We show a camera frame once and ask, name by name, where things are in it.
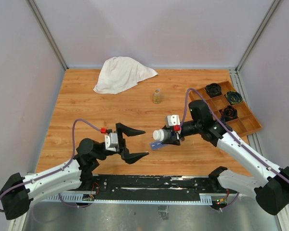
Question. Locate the black cup far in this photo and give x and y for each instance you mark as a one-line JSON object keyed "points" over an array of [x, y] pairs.
{"points": [[213, 90]]}

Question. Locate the white cap pill bottle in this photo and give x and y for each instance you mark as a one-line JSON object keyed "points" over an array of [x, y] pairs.
{"points": [[161, 134]]}

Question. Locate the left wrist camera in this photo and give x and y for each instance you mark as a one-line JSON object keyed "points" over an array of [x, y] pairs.
{"points": [[111, 141]]}

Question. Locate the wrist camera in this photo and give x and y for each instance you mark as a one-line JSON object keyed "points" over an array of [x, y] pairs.
{"points": [[111, 141], [172, 120]]}

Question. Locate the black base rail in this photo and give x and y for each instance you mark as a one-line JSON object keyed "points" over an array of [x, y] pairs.
{"points": [[134, 189]]}

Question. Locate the green black cup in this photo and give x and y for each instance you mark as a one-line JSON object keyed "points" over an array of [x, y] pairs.
{"points": [[233, 97]]}

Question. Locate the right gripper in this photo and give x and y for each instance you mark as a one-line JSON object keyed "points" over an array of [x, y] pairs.
{"points": [[174, 139]]}

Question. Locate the white cloth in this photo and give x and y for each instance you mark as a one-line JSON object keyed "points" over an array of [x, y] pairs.
{"points": [[119, 74]]}

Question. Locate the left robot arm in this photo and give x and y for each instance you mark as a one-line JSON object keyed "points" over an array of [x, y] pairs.
{"points": [[20, 192]]}

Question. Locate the blue weekly pill organizer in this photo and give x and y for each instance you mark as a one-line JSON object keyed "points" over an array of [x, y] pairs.
{"points": [[157, 145]]}

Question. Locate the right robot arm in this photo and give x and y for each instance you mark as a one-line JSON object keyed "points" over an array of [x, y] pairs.
{"points": [[268, 183]]}

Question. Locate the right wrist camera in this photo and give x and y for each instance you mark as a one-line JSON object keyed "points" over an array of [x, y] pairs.
{"points": [[172, 120]]}

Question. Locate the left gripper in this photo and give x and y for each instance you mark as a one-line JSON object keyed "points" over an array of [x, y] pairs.
{"points": [[122, 149]]}

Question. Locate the clear glass pill bottle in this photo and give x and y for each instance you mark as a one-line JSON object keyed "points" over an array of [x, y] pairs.
{"points": [[157, 96]]}

